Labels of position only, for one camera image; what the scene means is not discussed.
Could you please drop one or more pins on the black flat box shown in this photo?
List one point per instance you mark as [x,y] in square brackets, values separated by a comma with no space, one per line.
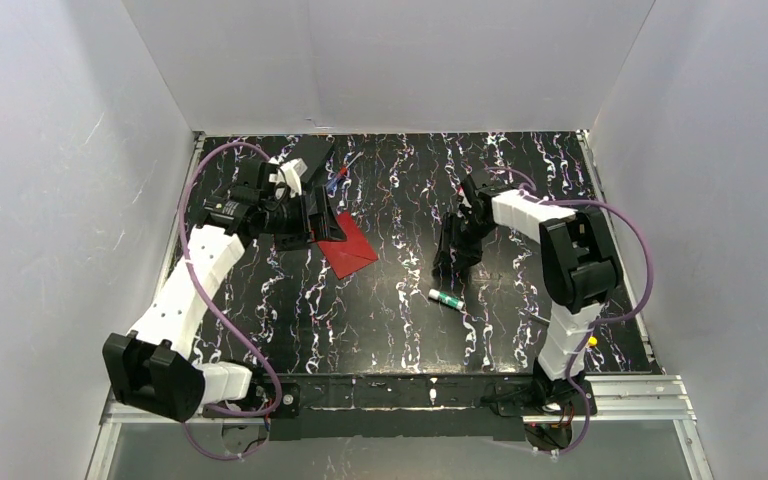
[310,154]

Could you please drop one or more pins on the aluminium front rail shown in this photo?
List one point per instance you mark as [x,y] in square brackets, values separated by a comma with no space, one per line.
[612,397]

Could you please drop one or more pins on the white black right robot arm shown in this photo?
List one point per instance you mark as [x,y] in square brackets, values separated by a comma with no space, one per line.
[580,266]

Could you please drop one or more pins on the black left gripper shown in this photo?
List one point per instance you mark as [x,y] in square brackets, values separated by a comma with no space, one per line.
[314,216]

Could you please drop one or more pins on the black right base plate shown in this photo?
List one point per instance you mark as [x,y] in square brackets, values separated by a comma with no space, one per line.
[527,396]

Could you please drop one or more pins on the red paper envelope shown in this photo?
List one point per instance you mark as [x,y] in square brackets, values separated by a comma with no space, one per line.
[350,256]

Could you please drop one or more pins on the green white glue stick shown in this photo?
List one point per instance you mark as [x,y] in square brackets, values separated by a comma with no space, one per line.
[446,299]

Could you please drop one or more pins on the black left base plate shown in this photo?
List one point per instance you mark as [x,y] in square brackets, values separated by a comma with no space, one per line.
[261,401]

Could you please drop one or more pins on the blue red screwdriver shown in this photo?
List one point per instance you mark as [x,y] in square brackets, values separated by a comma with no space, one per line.
[340,175]

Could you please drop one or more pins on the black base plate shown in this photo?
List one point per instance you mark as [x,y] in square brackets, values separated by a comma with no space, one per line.
[261,401]
[527,396]

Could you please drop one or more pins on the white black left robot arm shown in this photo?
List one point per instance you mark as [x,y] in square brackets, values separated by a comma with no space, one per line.
[149,366]

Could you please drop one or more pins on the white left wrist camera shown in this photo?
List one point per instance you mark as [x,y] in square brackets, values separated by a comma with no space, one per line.
[291,173]

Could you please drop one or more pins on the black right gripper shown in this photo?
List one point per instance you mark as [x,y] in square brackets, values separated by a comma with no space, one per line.
[461,229]

